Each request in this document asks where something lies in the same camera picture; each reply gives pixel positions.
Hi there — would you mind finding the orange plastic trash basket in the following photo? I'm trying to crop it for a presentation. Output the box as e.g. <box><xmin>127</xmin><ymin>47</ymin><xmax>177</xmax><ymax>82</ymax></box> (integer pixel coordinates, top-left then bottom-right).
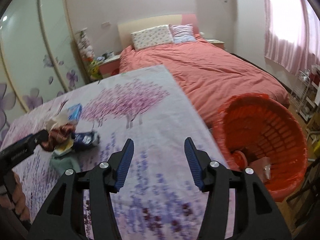
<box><xmin>212</xmin><ymin>93</ymin><xmax>308</xmax><ymax>202</ymax></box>

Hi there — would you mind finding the white floral pillow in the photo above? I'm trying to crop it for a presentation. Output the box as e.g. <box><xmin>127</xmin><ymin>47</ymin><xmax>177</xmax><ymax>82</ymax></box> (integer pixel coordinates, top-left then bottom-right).
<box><xmin>130</xmin><ymin>24</ymin><xmax>174</xmax><ymax>50</ymax></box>

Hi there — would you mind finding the yellow white snack wrapper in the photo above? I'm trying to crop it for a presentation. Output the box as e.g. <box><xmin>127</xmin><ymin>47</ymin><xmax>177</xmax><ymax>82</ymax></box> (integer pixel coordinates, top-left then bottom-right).
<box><xmin>53</xmin><ymin>139</ymin><xmax>74</xmax><ymax>157</ymax></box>

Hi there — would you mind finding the mint green towel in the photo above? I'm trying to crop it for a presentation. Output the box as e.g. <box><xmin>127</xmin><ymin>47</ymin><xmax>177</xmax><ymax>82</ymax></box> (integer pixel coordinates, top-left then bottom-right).
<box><xmin>49</xmin><ymin>152</ymin><xmax>81</xmax><ymax>176</ymax></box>

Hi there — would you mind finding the red plaid scrunchie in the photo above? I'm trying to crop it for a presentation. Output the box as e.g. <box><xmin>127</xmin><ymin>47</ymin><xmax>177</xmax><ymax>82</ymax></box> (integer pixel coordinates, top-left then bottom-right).
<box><xmin>41</xmin><ymin>123</ymin><xmax>75</xmax><ymax>152</ymax></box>

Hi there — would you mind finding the pink window curtain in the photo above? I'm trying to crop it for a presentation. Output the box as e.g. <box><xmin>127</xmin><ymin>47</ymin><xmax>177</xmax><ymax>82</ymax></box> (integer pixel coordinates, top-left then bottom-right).
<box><xmin>264</xmin><ymin>0</ymin><xmax>319</xmax><ymax>74</ymax></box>

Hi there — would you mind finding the pink white nightstand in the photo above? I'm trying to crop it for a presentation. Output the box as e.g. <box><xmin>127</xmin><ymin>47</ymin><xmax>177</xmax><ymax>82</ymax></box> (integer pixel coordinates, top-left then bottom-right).
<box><xmin>98</xmin><ymin>55</ymin><xmax>120</xmax><ymax>79</ymax></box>

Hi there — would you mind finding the dark blue snack wrapper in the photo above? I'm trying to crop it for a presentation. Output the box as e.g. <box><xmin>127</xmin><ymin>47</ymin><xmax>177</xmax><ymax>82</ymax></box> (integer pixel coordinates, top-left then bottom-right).
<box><xmin>72</xmin><ymin>131</ymin><xmax>100</xmax><ymax>152</ymax></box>

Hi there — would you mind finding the blue tissue pack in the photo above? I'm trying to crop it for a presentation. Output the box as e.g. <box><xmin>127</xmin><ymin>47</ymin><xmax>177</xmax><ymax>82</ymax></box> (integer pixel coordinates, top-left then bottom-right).
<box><xmin>67</xmin><ymin>103</ymin><xmax>82</xmax><ymax>123</ymax></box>

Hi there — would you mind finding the plush toy flower stand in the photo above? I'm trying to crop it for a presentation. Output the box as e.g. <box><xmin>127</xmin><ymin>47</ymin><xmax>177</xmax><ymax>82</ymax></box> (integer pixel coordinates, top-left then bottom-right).
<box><xmin>76</xmin><ymin>28</ymin><xmax>102</xmax><ymax>81</ymax></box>

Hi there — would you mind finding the glass floral wardrobe door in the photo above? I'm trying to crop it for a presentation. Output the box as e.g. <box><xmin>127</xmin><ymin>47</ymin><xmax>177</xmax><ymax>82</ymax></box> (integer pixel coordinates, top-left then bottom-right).
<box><xmin>1</xmin><ymin>0</ymin><xmax>87</xmax><ymax>140</ymax></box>

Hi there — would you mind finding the coral pink bed duvet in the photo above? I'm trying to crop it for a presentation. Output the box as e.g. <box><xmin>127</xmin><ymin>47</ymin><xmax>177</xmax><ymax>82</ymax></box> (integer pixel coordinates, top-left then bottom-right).
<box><xmin>119</xmin><ymin>35</ymin><xmax>290</xmax><ymax>127</ymax></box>

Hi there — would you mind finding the right side nightstand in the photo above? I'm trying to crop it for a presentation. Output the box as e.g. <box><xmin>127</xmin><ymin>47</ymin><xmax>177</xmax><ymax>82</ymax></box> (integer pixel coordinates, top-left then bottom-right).
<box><xmin>206</xmin><ymin>39</ymin><xmax>225</xmax><ymax>50</ymax></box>

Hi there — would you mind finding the white wire rack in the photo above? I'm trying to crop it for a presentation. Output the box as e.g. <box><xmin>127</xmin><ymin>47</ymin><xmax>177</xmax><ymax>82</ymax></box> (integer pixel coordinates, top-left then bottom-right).
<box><xmin>290</xmin><ymin>70</ymin><xmax>319</xmax><ymax>123</ymax></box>

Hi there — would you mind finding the pink striped pillow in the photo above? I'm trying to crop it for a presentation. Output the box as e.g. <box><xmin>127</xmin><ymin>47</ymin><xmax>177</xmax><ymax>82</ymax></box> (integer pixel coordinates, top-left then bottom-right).
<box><xmin>169</xmin><ymin>24</ymin><xmax>196</xmax><ymax>44</ymax></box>

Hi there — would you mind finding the floral purple tablecloth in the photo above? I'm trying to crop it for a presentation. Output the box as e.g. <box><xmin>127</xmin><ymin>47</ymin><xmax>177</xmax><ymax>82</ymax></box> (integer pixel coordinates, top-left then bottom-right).
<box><xmin>1</xmin><ymin>65</ymin><xmax>226</xmax><ymax>239</ymax></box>

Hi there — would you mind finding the black mesh anti-slip mat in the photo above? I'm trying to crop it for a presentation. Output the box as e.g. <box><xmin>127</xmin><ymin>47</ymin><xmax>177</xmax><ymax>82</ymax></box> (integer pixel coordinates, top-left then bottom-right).
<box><xmin>249</xmin><ymin>157</ymin><xmax>271</xmax><ymax>183</ymax></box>

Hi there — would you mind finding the cream pink headboard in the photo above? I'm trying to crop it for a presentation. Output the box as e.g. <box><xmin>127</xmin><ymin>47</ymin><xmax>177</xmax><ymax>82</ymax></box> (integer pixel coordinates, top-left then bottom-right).
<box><xmin>118</xmin><ymin>14</ymin><xmax>200</xmax><ymax>49</ymax></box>

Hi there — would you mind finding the white tissue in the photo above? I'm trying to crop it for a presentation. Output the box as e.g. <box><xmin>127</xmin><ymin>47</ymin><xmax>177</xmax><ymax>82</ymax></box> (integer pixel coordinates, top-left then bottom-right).
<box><xmin>46</xmin><ymin>110</ymin><xmax>69</xmax><ymax>132</ymax></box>

